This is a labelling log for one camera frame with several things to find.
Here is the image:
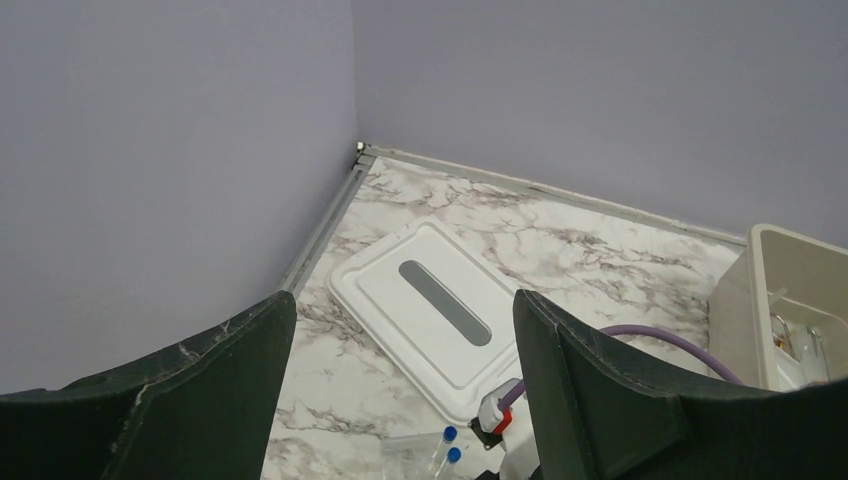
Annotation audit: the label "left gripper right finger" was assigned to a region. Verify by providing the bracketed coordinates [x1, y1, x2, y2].
[513, 290, 847, 479]

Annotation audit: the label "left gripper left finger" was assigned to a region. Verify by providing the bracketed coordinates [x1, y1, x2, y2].
[1, 291, 297, 479]

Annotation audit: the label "test tube blue cap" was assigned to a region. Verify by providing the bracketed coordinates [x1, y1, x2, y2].
[434, 447, 462, 480]
[429, 425, 458, 474]

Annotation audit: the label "white bin lid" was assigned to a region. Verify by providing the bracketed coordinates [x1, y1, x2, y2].
[327, 217, 521, 424]

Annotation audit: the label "metal crucible tongs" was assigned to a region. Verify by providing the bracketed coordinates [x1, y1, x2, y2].
[770, 314, 830, 391]

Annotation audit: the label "beige plastic storage bin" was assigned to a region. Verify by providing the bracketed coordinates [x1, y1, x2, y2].
[708, 224, 847, 391]

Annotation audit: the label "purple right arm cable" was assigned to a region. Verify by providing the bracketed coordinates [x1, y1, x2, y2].
[498, 324, 743, 412]

